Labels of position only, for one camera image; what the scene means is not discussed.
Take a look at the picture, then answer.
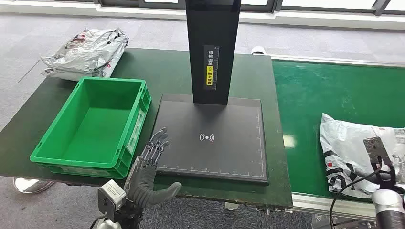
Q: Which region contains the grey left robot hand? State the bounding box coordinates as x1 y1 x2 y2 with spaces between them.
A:
123 127 182 209

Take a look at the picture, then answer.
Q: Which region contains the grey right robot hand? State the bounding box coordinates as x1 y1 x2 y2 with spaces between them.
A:
392 151 405 187

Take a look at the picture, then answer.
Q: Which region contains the white parcel black red print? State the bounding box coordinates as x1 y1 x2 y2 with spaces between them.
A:
320 113 405 200

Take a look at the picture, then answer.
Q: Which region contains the black inbound scanner machine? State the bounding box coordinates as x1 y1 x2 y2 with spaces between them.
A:
152 0 269 186

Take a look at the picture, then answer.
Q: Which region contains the green conveyor belt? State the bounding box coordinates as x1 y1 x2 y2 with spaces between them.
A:
272 60 405 203

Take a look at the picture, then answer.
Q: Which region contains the flat white parcel bag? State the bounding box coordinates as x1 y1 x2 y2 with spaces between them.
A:
40 60 119 82

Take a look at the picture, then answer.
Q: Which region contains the crumpled grey parcel bag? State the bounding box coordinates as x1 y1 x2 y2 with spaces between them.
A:
40 28 129 74

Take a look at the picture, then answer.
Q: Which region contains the green plastic crate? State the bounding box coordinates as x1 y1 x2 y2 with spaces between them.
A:
30 76 152 179

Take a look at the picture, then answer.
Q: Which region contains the chrome table foot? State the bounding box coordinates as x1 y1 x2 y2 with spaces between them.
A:
13 177 55 194

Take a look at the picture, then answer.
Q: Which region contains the dark green table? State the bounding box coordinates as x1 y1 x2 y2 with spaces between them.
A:
0 47 293 209

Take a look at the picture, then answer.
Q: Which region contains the black yellow label sticker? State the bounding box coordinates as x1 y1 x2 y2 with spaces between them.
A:
203 45 220 91

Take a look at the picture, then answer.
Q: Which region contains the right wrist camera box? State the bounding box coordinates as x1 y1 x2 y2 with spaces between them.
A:
363 136 397 190

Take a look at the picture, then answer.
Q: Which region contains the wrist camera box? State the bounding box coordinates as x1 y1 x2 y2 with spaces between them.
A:
363 136 397 190
97 179 127 222

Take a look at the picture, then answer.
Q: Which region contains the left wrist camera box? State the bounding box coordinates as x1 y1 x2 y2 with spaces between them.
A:
97 179 127 222

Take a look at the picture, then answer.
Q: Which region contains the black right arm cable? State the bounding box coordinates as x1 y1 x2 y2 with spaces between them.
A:
329 158 385 229

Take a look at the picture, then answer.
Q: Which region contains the aluminium conveyor frame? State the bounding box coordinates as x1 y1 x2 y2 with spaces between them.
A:
271 54 405 222

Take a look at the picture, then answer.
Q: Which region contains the dark window frame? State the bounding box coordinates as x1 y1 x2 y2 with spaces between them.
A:
95 0 405 16

